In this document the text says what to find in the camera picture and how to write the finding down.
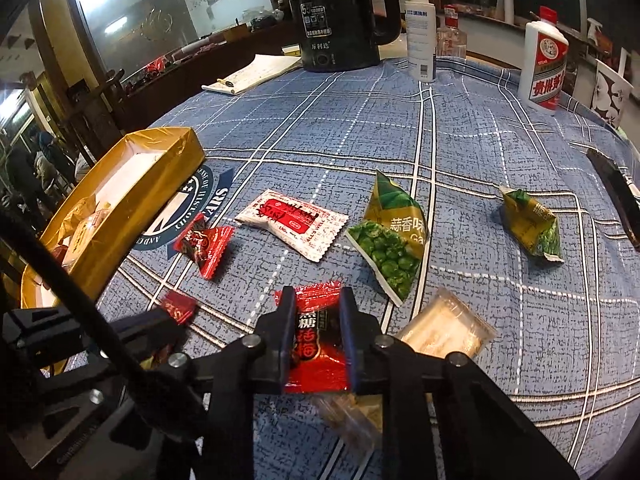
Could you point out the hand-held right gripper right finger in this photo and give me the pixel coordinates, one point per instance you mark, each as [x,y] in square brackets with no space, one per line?
[349,340]

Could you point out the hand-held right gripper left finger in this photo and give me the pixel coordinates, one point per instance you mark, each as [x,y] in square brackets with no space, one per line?
[288,340]

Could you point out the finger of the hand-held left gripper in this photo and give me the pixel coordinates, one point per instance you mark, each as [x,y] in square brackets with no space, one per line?
[145,329]

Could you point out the red snack packet black label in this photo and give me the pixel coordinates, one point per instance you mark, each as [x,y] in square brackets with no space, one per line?
[316,350]

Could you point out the plain red candy packet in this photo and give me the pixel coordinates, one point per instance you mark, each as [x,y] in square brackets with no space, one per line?
[178,306]

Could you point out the clear pastry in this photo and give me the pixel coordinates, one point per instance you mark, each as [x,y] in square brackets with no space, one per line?
[90,235]
[445,330]
[350,422]

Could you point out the red candy packet dark print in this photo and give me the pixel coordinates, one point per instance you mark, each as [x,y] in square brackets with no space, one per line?
[206,249]

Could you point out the white snack packet red label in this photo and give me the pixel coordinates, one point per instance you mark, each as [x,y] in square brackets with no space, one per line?
[292,221]

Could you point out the gold cardboard box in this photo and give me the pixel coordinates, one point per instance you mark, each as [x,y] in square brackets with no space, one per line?
[135,195]

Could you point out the green pea snack packet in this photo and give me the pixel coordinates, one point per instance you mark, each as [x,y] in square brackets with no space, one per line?
[532,225]
[392,242]

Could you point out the gold foil snack packet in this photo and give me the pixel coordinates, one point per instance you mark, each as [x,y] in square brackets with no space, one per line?
[75,212]

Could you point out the blue plaid tablecloth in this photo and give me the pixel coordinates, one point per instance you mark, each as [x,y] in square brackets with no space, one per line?
[475,160]

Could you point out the dark wooden armchair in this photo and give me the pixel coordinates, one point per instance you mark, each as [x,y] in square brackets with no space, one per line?
[95,105]

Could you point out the black and yellow pen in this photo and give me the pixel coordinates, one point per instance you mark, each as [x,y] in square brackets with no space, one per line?
[225,82]

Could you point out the white notebook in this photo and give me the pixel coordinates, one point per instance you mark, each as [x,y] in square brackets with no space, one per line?
[255,72]

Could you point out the white spray bottle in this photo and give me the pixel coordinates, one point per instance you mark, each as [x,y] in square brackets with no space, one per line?
[420,35]

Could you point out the clear glass bottle red cap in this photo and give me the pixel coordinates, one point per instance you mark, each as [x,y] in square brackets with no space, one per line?
[450,37]

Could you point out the black electric kettle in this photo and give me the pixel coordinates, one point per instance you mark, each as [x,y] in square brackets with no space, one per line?
[340,15]

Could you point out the white liquor bottle red label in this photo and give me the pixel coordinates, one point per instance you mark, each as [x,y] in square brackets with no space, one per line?
[544,70]

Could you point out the black and white paper cup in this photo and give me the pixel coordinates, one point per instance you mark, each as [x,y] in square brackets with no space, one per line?
[611,95]

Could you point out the stack of white paper cups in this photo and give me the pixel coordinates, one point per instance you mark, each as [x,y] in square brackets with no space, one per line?
[506,0]

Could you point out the spray bottle red trigger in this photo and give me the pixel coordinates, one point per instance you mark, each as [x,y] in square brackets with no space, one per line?
[595,35]

